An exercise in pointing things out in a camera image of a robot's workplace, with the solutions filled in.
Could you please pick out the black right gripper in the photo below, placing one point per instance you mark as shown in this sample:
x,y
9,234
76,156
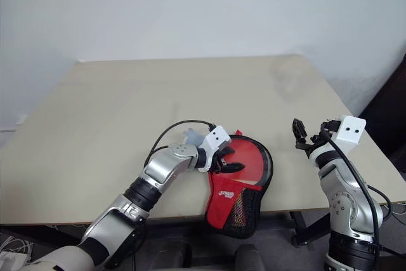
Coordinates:
x,y
317,144

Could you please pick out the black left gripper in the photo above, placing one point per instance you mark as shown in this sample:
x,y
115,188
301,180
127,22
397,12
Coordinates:
x,y
217,161

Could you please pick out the red table tennis paddle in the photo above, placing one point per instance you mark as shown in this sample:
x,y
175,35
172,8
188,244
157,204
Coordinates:
x,y
250,156

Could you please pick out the red black paddle case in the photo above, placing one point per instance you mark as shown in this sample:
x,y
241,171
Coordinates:
x,y
222,201

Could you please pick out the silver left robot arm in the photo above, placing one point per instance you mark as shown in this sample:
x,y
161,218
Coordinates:
x,y
165,166

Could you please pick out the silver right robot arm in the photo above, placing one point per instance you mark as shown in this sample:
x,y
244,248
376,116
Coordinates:
x,y
342,195

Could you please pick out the pale blue plastic piece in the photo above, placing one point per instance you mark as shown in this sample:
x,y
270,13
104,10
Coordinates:
x,y
193,137

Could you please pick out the dark brown furniture piece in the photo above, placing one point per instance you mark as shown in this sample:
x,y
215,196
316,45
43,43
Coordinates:
x,y
387,109

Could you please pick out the black table leg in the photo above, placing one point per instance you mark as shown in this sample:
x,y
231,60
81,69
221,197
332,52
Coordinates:
x,y
303,229

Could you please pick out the dark rounded shape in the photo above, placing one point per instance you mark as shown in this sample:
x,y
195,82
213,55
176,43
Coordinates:
x,y
250,258

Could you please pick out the white box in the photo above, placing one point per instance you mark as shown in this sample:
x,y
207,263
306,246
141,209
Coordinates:
x,y
11,261

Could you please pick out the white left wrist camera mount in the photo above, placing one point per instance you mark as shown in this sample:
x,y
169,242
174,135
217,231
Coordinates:
x,y
217,137

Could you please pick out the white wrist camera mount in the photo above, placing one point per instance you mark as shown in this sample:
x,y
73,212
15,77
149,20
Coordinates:
x,y
217,137
349,133

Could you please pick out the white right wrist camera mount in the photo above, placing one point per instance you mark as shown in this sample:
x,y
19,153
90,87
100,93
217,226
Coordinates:
x,y
349,133

